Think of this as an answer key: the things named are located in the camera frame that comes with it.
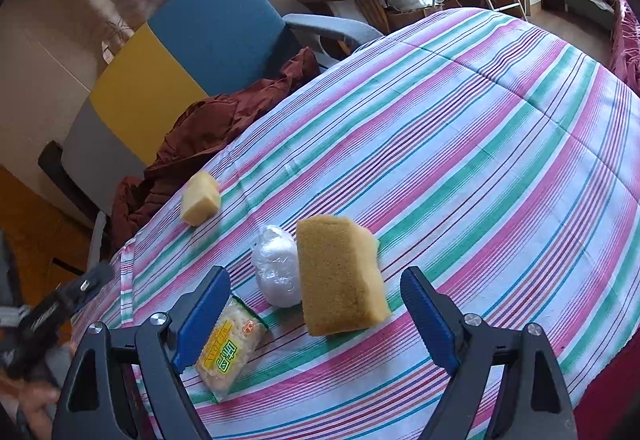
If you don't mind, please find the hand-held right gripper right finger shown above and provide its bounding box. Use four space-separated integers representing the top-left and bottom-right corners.
400 266 578 440

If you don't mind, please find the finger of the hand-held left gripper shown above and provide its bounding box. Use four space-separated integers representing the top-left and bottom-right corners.
75 262 115 299

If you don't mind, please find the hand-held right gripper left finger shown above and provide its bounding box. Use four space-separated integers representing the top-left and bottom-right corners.
52 265 232 440

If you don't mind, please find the yellow green snack packet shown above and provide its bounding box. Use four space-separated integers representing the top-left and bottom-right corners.
195 295 268 403

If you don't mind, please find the large brown sponge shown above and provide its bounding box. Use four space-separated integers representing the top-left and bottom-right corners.
296 215 392 337

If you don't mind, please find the person's left hand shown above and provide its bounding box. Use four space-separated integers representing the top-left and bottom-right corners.
0 382 58 426

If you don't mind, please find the wooden wardrobe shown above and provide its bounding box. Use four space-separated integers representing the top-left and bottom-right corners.
0 165 96 311

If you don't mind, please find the white plastic wrapped ball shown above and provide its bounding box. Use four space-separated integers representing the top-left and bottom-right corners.
251 224 303 308

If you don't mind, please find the black rolled mat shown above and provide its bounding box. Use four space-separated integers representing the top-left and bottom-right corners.
37 140 101 221

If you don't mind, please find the small yellow sponge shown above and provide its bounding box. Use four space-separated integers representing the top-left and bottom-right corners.
181 170 222 226

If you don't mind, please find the maroon cloth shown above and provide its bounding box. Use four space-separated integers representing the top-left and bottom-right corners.
111 47 321 251

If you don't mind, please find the red bed sheet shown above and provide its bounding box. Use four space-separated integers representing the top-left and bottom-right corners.
575 335 640 440

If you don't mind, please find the grey yellow blue chair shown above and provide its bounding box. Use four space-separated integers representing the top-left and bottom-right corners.
37 0 383 266

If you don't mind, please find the white bag with handles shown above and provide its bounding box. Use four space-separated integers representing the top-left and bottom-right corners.
387 0 463 18

